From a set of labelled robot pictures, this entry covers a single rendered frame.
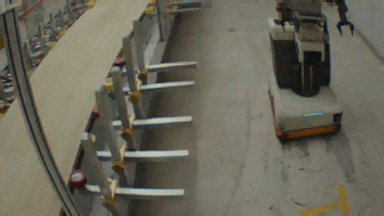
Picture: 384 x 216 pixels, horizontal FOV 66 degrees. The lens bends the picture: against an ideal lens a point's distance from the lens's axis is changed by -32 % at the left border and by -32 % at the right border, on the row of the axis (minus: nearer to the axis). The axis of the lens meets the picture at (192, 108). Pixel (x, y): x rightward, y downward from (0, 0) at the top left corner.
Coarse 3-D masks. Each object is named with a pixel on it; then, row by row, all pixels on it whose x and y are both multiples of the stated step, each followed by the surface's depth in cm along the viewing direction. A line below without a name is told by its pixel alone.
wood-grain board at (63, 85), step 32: (96, 32) 280; (128, 32) 262; (64, 64) 237; (96, 64) 224; (64, 96) 196; (0, 128) 177; (64, 128) 169; (0, 160) 149; (32, 160) 148; (64, 160) 147; (0, 192) 128; (32, 192) 129
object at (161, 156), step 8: (104, 152) 162; (128, 152) 161; (136, 152) 161; (144, 152) 161; (152, 152) 160; (160, 152) 160; (168, 152) 159; (176, 152) 159; (184, 152) 158; (104, 160) 162; (128, 160) 160; (136, 160) 160; (144, 160) 160; (152, 160) 159; (160, 160) 159; (168, 160) 159; (176, 160) 159; (184, 160) 158
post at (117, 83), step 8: (112, 72) 163; (120, 72) 166; (112, 80) 165; (120, 80) 167; (120, 88) 167; (120, 96) 169; (120, 104) 171; (120, 112) 173; (128, 120) 177; (128, 144) 182
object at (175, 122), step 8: (136, 120) 184; (144, 120) 183; (152, 120) 182; (160, 120) 181; (168, 120) 181; (176, 120) 180; (184, 120) 179; (120, 128) 183; (136, 128) 182; (144, 128) 182; (160, 128) 182
